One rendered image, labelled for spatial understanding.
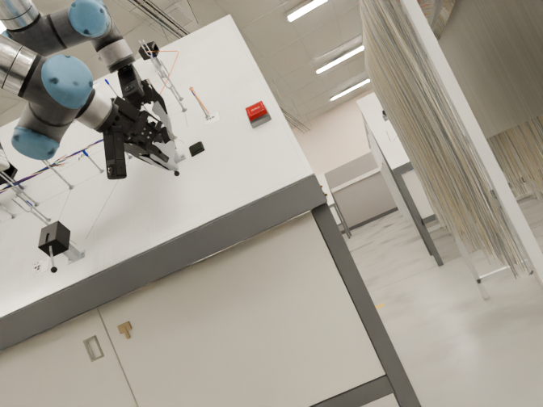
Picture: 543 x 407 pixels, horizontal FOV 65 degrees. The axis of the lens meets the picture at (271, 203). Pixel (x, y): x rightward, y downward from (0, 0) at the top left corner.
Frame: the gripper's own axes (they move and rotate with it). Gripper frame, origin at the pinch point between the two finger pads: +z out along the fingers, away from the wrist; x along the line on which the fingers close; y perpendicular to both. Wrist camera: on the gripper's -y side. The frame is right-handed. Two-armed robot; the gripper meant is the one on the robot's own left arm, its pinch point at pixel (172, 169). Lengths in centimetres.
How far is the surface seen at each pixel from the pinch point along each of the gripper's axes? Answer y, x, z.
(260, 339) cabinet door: -31.3, -19.2, 25.9
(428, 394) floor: -30, -20, 123
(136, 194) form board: -5.6, 14.2, 0.9
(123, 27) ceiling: 225, 310, 62
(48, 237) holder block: -24.0, 13.8, -14.3
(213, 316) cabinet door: -29.4, -10.7, 17.8
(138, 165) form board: 3.9, 21.0, 1.6
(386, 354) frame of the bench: -27, -41, 43
